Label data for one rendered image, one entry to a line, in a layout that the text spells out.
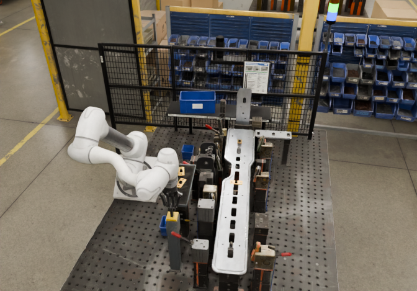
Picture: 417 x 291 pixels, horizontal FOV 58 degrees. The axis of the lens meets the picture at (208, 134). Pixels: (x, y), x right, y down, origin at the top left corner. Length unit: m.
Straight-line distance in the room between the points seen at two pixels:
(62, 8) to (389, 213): 4.07
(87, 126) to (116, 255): 0.90
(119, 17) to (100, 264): 2.75
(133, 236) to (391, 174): 3.01
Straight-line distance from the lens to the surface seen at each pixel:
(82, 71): 4.94
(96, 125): 2.21
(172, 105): 3.39
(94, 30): 4.62
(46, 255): 3.70
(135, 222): 2.77
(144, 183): 1.75
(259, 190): 2.67
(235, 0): 9.03
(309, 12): 3.13
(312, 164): 3.32
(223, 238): 2.24
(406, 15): 5.25
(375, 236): 3.87
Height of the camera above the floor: 2.70
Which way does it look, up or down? 34 degrees down
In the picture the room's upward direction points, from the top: straight up
